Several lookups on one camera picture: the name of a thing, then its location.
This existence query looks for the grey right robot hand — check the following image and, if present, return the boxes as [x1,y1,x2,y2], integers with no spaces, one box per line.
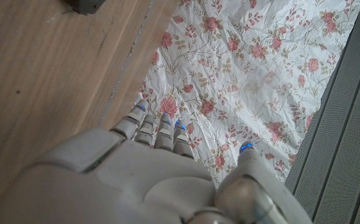
[0,99,313,224]

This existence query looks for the dark grey table edge fitting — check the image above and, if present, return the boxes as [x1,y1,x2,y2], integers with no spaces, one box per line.
[62,0,106,16]

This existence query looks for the floral backdrop cloth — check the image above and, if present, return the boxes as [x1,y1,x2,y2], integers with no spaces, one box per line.
[134,0,360,189]

